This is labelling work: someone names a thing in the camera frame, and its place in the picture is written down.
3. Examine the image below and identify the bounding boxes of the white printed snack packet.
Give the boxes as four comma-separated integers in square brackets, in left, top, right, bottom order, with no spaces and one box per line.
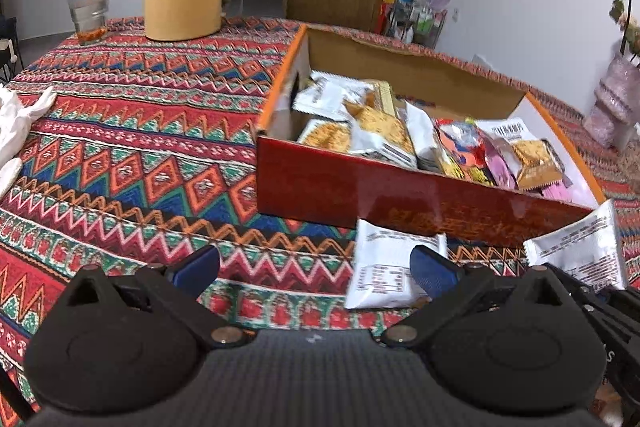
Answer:
[344,219,447,310]

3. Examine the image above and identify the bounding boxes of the pink snack packet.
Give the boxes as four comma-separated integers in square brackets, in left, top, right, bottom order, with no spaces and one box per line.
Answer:
[541,181,585,206]

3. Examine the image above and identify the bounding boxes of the pumpkin seed crisp packet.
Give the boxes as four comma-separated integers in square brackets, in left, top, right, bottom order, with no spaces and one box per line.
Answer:
[474,117,564,192]

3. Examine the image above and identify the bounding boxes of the colourful candy packet in box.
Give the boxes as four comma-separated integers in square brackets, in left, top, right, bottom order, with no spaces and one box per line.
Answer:
[435,119,496,186]

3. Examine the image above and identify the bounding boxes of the colourful patterned tablecloth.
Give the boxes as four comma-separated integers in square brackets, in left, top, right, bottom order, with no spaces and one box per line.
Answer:
[1,18,639,426]

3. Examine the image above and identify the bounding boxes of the orange red cardboard box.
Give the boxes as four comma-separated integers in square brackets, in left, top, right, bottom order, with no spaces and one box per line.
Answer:
[256,25,605,246]

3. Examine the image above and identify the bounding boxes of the orange cracker packet in box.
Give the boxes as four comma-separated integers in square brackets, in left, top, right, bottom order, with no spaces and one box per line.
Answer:
[367,80,397,117]

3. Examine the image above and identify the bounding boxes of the pink ceramic vase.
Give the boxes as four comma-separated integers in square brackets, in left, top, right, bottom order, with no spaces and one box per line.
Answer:
[584,55,639,152]

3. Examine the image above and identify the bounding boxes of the white cloth gloves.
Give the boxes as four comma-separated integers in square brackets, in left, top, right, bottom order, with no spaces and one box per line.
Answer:
[0,87,56,197]

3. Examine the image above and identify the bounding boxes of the glass cup with tea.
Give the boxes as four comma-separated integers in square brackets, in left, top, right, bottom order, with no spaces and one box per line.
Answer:
[67,0,110,46]

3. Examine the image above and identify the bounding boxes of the wire storage cart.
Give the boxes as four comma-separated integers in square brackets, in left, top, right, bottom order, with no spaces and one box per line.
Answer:
[384,0,447,50]

